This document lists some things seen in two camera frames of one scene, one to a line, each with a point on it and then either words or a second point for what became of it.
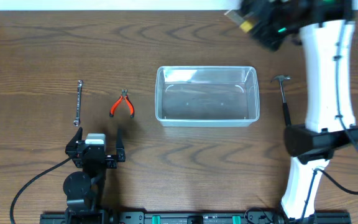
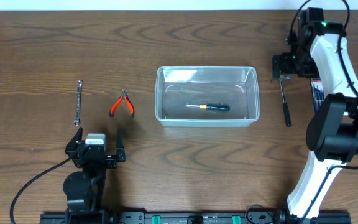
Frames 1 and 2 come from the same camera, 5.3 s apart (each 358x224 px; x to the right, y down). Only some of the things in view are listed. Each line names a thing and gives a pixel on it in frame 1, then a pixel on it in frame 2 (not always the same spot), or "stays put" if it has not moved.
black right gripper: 270,45 -> 284,59
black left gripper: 95,157 stays put
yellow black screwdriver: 236,17 -> 220,107
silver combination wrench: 76,122 stays put
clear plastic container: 202,96 stays put
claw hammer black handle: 281,78 stays put
